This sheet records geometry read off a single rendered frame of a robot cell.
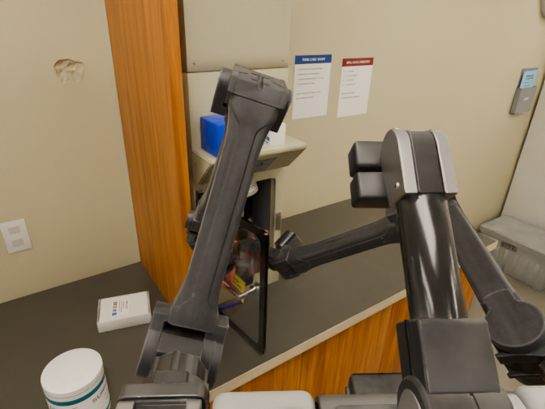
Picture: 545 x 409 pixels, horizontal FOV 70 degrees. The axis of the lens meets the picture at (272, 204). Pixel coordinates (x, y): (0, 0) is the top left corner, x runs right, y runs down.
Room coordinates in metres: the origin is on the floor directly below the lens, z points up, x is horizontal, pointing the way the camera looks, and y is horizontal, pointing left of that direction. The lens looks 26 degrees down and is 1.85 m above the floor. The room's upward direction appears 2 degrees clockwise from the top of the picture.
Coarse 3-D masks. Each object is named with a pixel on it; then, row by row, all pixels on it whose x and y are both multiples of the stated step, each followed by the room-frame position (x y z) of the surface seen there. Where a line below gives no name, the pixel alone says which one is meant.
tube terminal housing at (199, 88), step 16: (192, 80) 1.03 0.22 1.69; (208, 80) 1.06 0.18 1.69; (192, 96) 1.03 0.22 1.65; (208, 96) 1.06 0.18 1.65; (192, 112) 1.03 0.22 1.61; (208, 112) 1.06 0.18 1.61; (192, 128) 1.03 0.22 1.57; (192, 144) 1.03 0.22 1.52; (192, 160) 1.03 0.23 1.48; (192, 176) 1.03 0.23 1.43; (256, 176) 1.15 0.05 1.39; (272, 176) 1.19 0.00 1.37; (192, 192) 1.04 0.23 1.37; (272, 192) 1.22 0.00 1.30; (192, 208) 1.04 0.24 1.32; (272, 208) 1.22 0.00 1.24; (272, 224) 1.22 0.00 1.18; (272, 240) 1.23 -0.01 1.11; (272, 272) 1.20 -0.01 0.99
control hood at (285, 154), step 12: (264, 144) 1.09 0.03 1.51; (288, 144) 1.10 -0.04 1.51; (300, 144) 1.10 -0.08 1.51; (192, 156) 1.02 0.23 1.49; (204, 156) 0.97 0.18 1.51; (264, 156) 1.03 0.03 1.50; (276, 156) 1.07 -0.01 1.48; (288, 156) 1.11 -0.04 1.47; (204, 168) 0.96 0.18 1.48; (276, 168) 1.16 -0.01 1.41; (204, 180) 1.00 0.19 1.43
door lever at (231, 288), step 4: (224, 280) 0.85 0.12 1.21; (228, 284) 0.83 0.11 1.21; (228, 288) 0.82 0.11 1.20; (232, 288) 0.81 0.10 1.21; (236, 288) 0.81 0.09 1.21; (252, 288) 0.82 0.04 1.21; (232, 292) 0.81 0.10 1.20; (236, 292) 0.80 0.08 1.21; (240, 292) 0.80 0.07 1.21; (244, 292) 0.80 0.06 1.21; (248, 292) 0.80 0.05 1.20; (252, 292) 0.81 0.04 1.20; (236, 296) 0.79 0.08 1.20; (240, 296) 0.78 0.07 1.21; (244, 296) 0.79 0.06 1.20
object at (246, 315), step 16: (240, 224) 0.86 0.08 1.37; (240, 240) 0.86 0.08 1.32; (256, 240) 0.81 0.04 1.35; (240, 256) 0.86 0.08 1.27; (256, 256) 0.81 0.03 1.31; (240, 272) 0.86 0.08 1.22; (256, 272) 0.81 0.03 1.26; (256, 288) 0.81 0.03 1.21; (224, 304) 0.93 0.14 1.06; (240, 304) 0.86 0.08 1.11; (256, 304) 0.81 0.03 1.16; (240, 320) 0.86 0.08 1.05; (256, 320) 0.81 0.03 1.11; (240, 336) 0.87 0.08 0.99; (256, 336) 0.81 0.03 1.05
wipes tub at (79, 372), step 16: (64, 352) 0.69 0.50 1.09; (80, 352) 0.70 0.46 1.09; (96, 352) 0.70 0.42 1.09; (48, 368) 0.64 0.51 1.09; (64, 368) 0.64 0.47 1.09; (80, 368) 0.65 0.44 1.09; (96, 368) 0.65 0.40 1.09; (48, 384) 0.60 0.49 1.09; (64, 384) 0.60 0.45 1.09; (80, 384) 0.61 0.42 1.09; (96, 384) 0.63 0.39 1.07; (48, 400) 0.59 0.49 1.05; (64, 400) 0.58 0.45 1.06; (80, 400) 0.59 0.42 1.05; (96, 400) 0.62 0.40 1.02
